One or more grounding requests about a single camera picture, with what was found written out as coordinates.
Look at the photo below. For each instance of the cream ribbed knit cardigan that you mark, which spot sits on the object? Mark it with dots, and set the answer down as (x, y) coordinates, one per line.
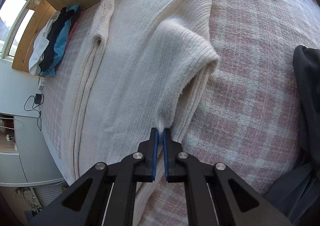
(144, 64)

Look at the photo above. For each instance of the pink plaid bed cover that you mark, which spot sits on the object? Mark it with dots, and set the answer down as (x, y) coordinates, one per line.
(247, 116)

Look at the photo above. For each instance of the white garment in pile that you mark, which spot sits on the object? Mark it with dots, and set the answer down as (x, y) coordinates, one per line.
(39, 46)

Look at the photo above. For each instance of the blue garment in pile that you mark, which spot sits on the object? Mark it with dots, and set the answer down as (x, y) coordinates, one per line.
(60, 45)

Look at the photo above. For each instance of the dark navy garment in pile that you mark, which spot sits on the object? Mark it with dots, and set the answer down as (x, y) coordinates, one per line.
(53, 40)

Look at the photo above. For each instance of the wall charger with cable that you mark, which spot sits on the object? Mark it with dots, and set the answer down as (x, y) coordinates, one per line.
(38, 100)

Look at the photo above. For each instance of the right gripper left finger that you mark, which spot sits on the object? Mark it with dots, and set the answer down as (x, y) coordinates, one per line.
(105, 194)

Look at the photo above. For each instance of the dark grey jacket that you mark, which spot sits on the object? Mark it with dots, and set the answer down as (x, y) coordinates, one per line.
(296, 193)

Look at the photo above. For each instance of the white wall socket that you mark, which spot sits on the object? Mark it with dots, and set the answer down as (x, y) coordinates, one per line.
(41, 82)

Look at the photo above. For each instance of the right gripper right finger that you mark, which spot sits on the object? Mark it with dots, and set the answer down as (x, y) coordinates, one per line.
(215, 194)

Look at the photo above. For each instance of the white cabinet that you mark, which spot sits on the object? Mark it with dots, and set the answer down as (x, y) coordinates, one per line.
(32, 163)

